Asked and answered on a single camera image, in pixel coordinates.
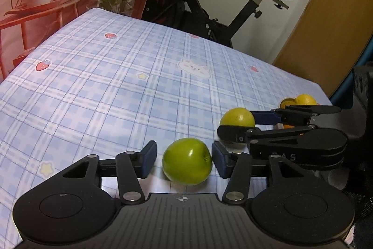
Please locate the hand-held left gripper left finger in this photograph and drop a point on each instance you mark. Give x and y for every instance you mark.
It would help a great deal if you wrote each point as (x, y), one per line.
(148, 160)

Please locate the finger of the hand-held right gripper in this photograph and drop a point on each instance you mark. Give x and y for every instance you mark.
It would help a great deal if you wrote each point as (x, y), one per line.
(300, 116)
(291, 145)

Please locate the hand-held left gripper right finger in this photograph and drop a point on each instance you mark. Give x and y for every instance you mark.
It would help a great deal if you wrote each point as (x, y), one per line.
(220, 160)

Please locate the smooth yellow lemon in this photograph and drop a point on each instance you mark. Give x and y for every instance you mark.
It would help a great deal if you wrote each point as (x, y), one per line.
(305, 99)

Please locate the bright green apple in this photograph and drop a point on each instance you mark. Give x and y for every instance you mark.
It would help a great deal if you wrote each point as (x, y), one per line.
(186, 161)

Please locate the pale yellow-green apple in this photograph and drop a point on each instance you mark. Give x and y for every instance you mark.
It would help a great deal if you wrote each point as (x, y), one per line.
(236, 118)

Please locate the small orange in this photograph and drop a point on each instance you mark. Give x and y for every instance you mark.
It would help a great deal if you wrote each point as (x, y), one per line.
(293, 129)

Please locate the greenish yellow tangerine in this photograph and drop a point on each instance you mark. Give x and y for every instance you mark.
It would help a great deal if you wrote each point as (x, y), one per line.
(287, 102)

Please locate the blue curtain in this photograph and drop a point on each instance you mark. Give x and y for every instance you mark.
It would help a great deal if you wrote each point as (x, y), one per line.
(349, 74)

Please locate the blue plaid tablecloth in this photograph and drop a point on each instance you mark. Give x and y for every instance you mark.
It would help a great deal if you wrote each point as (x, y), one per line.
(102, 91)

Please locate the wooden door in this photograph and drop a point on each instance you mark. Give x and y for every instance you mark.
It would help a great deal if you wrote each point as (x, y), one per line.
(326, 33)

